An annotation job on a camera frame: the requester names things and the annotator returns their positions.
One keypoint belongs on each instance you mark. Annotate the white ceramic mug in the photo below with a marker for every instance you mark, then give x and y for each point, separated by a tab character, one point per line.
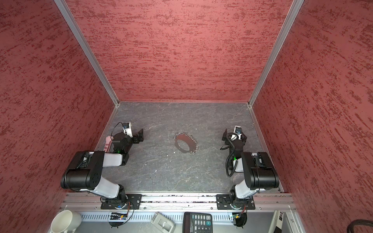
66	221

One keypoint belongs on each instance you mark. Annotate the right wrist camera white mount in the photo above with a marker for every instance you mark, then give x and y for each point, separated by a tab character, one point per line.
238	130

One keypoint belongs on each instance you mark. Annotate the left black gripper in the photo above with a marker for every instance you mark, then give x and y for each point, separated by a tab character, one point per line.
136	138

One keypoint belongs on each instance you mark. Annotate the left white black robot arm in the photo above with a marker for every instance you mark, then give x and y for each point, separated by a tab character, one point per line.
84	173

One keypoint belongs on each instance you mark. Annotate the grey plastic device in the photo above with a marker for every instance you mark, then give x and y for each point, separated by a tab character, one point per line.
162	223

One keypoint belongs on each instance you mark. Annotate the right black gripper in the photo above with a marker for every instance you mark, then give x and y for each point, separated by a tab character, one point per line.
228	138

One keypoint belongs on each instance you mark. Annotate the black desk calculator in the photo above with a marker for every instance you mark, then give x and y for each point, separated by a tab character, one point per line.
197	223

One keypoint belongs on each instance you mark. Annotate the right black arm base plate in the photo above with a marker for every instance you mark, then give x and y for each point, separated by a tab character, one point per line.
226	202

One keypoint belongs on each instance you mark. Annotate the white box with label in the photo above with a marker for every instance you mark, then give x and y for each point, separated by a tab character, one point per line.
277	222

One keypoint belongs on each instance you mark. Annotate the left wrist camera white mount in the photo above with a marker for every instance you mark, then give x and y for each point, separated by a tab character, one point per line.
127	129

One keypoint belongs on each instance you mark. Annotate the pink paw back scratcher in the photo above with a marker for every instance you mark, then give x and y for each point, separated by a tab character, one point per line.
108	143

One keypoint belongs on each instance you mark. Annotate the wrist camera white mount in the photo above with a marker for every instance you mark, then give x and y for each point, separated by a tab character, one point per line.
127	129
238	130

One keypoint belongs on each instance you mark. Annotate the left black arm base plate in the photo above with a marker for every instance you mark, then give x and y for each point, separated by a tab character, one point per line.
131	201

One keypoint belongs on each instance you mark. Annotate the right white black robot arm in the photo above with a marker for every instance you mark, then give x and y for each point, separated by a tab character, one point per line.
258	171

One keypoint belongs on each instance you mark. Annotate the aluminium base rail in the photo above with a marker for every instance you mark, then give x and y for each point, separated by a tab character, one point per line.
172	202

